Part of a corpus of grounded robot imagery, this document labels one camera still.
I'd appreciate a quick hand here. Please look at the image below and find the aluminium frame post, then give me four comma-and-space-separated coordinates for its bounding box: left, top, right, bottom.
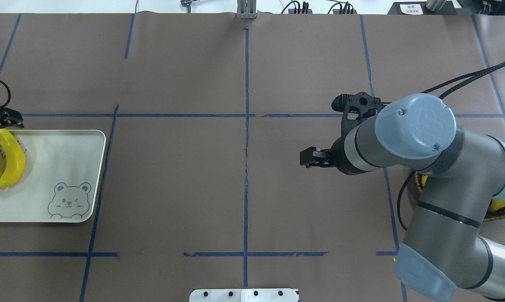
236, 0, 258, 19

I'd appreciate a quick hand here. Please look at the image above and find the cream bear plate tray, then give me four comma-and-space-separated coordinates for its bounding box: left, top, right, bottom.
0, 130, 106, 223

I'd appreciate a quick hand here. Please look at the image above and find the white camera pole base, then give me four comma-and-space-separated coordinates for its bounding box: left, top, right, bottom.
189, 288, 300, 302

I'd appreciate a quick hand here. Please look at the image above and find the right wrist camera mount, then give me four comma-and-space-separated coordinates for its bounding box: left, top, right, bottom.
331, 92, 387, 128

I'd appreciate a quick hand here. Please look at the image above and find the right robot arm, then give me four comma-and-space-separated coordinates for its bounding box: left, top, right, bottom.
300, 92, 505, 302

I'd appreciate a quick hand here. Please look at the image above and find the woven brown basket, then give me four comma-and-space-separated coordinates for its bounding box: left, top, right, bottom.
406, 173, 505, 222

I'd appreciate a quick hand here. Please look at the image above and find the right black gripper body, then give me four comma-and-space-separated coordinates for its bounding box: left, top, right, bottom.
329, 136, 362, 175

